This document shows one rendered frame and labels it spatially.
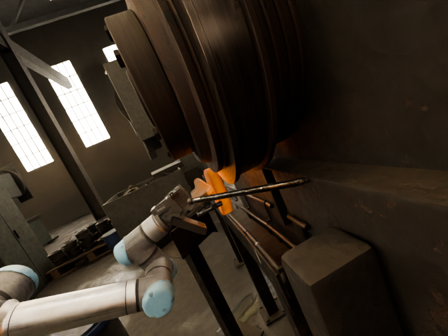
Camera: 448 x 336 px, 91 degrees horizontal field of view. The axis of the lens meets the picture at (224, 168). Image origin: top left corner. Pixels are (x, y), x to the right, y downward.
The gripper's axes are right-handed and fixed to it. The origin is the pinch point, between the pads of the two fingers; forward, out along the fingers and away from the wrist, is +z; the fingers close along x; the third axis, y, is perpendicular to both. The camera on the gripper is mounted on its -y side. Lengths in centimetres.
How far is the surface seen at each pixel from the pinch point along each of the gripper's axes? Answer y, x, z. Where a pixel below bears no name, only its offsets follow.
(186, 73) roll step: 23.1, -38.3, 5.1
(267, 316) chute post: -80, 33, -22
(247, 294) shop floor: -80, 55, -26
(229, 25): 23.4, -42.6, 11.4
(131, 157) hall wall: 112, 980, -175
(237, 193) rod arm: 4.2, -32.4, 1.0
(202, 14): 26, -43, 9
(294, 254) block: -4.7, -41.7, 0.8
